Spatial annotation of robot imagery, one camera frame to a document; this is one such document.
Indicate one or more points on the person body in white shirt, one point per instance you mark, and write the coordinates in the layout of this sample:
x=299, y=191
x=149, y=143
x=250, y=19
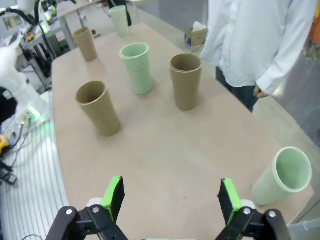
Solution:
x=237, y=37

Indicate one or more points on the brown plastic cup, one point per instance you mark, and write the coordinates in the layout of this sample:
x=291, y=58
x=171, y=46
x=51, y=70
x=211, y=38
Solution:
x=103, y=117
x=186, y=92
x=86, y=47

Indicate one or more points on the slotted aluminium base plate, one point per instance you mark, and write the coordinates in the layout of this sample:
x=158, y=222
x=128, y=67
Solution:
x=30, y=195

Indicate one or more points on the grey leg workshop table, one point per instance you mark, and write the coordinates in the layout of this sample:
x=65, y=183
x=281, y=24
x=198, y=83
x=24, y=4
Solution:
x=68, y=32

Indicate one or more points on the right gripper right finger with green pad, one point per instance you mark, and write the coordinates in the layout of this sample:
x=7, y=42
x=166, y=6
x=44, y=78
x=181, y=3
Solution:
x=228, y=200

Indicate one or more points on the yellow emergency stop pendant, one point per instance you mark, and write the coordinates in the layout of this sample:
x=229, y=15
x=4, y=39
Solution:
x=3, y=145

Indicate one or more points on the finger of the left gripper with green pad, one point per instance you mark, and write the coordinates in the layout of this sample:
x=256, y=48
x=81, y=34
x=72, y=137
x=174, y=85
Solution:
x=53, y=12
x=45, y=4

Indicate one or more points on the cardboard box with white tissue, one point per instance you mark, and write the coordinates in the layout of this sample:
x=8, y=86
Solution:
x=197, y=37

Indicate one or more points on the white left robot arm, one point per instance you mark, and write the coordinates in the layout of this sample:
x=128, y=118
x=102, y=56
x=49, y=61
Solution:
x=15, y=75

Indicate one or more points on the person left hand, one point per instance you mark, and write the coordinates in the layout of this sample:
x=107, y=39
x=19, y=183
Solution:
x=261, y=92

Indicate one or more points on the black clamp bracket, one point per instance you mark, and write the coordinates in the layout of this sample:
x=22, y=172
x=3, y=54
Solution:
x=10, y=178

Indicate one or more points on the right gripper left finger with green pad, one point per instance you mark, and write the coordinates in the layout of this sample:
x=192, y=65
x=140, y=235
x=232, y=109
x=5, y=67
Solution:
x=112, y=197

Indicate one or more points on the person left forearm white sleeve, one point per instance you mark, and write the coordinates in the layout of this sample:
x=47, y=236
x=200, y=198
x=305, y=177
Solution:
x=282, y=65

